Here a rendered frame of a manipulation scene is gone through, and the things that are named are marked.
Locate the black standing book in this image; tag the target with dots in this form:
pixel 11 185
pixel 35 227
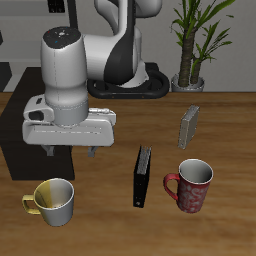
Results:
pixel 141 180

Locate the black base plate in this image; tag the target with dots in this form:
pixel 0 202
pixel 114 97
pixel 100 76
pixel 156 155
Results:
pixel 133 87

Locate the red patterned mug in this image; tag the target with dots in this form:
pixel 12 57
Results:
pixel 191 186

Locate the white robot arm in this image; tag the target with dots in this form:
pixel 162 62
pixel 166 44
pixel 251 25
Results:
pixel 63 76

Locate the grey standing book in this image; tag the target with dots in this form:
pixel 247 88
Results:
pixel 187 128

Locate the green pot plant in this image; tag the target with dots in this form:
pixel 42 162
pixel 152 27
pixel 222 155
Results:
pixel 193 43

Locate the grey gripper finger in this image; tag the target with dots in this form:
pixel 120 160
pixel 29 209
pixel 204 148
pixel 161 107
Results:
pixel 49 149
pixel 92 151

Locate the white-yellow mug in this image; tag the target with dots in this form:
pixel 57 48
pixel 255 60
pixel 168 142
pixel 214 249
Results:
pixel 55 201

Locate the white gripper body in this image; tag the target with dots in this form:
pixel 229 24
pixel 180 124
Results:
pixel 70 133

